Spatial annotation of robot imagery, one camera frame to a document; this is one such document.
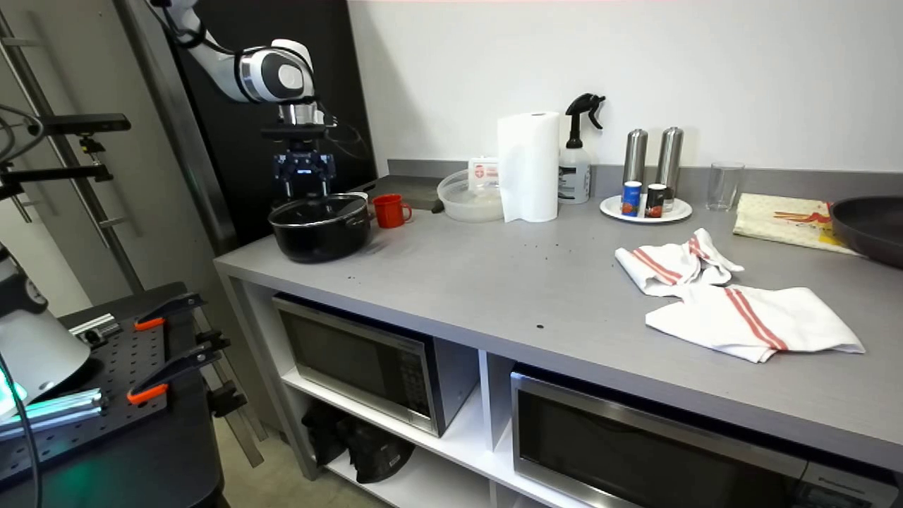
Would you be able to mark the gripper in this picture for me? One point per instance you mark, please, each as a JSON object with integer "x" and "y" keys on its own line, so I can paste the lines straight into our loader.
{"x": 304, "y": 164}

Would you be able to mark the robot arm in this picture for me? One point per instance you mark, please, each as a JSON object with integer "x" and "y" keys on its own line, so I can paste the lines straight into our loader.
{"x": 271, "y": 74}

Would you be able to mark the black pot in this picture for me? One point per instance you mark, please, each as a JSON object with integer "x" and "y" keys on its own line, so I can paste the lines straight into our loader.
{"x": 321, "y": 243}

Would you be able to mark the drinking glass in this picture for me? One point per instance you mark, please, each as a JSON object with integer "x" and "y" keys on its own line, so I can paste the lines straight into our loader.
{"x": 724, "y": 188}

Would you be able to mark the black backdrop panel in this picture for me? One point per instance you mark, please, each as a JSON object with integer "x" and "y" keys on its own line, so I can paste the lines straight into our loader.
{"x": 240, "y": 155}

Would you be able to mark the red mug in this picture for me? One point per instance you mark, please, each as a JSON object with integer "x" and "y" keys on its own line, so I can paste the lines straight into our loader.
{"x": 388, "y": 212}

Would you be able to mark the clear plastic container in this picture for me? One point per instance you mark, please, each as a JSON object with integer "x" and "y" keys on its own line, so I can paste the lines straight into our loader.
{"x": 469, "y": 206}

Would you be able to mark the microwave door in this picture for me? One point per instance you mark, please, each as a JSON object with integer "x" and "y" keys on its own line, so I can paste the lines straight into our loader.
{"x": 338, "y": 356}
{"x": 635, "y": 451}

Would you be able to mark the white box with red cross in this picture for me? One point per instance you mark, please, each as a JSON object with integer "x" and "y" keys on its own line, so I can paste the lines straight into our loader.
{"x": 484, "y": 173}

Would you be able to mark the steel microwave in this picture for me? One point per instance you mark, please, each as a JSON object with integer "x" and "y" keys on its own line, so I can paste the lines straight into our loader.
{"x": 367, "y": 363}
{"x": 670, "y": 451}

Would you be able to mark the black clamp with orange tips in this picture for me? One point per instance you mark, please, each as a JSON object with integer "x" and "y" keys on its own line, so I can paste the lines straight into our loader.
{"x": 166, "y": 310}
{"x": 176, "y": 367}

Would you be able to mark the paper towel roll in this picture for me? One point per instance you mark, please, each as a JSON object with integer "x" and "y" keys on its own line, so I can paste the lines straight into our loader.
{"x": 528, "y": 169}

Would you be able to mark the spray bottle with black trigger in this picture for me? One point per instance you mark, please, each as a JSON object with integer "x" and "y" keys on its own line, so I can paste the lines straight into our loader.
{"x": 574, "y": 176}

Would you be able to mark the black bag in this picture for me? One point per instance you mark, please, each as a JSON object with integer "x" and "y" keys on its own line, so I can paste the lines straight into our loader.
{"x": 374, "y": 451}

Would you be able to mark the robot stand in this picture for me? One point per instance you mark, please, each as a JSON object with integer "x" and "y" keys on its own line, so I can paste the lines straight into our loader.
{"x": 141, "y": 437}

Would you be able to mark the blue shaker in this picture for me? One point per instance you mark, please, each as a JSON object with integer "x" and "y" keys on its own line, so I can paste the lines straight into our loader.
{"x": 631, "y": 199}

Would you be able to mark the steel grinder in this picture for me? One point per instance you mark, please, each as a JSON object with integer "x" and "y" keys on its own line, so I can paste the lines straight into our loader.
{"x": 635, "y": 156}
{"x": 669, "y": 159}

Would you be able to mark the black and red shaker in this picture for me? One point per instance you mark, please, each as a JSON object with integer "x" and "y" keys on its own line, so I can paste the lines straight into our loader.
{"x": 655, "y": 202}

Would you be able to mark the white towel with red stripes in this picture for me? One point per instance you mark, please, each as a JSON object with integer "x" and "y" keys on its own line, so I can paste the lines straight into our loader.
{"x": 667, "y": 264}
{"x": 748, "y": 321}

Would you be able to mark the white plate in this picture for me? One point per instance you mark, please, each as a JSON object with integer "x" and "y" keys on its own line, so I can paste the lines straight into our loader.
{"x": 679, "y": 210}

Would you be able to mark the yellow printed cloth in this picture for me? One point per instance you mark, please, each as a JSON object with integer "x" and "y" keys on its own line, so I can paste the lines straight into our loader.
{"x": 779, "y": 220}

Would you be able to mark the black frying pan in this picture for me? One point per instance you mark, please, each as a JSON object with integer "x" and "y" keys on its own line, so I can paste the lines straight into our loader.
{"x": 871, "y": 227}

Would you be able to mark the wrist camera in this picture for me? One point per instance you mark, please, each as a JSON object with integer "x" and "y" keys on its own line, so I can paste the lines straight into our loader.
{"x": 293, "y": 131}

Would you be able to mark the camera on mount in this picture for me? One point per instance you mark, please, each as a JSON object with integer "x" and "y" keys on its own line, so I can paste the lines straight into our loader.
{"x": 77, "y": 125}

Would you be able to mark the aluminium bracket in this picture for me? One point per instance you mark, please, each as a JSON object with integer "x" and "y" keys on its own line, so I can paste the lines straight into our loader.
{"x": 95, "y": 329}

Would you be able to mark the aluminium rail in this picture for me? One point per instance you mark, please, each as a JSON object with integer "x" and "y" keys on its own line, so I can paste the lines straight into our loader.
{"x": 56, "y": 410}

